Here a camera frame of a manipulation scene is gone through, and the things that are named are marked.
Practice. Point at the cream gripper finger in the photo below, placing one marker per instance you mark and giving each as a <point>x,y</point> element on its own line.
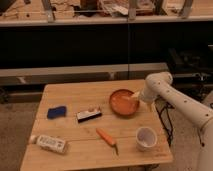
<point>135,95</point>

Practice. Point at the white cup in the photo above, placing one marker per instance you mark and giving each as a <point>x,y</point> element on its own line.
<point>146,138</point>

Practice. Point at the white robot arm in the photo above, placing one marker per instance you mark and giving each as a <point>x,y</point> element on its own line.
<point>197,113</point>

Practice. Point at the wooden table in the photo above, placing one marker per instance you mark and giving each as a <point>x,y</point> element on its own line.
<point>86,149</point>

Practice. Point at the white labelled bottle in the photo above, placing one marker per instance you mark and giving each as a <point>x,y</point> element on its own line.
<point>49,143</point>

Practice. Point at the long metal shelf rack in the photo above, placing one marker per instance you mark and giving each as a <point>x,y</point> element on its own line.
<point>49,41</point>

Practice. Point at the blue sponge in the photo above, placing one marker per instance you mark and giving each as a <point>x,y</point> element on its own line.
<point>56,112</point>

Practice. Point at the orange carrot toy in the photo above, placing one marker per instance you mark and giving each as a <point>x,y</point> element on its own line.
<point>108,139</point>

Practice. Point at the orange ceramic bowl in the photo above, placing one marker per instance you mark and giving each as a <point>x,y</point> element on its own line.
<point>121,102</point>

